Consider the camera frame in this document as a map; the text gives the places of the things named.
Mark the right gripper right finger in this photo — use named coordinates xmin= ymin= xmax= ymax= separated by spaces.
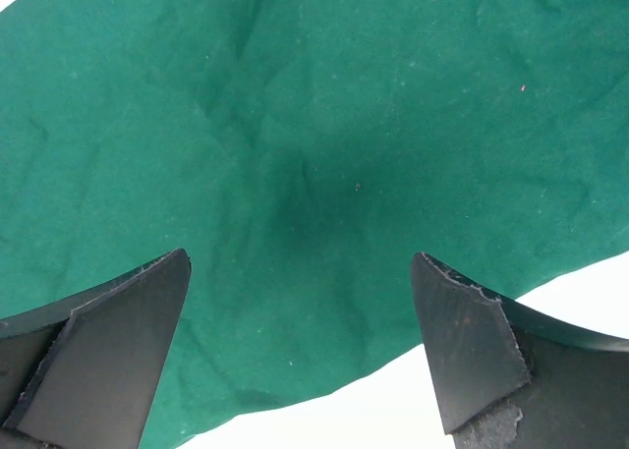
xmin=411 ymin=253 xmax=628 ymax=449

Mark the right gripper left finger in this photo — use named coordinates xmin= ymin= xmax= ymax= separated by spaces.
xmin=1 ymin=249 xmax=192 ymax=448

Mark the green surgical cloth wrap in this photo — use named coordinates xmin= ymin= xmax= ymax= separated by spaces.
xmin=1 ymin=0 xmax=628 ymax=448

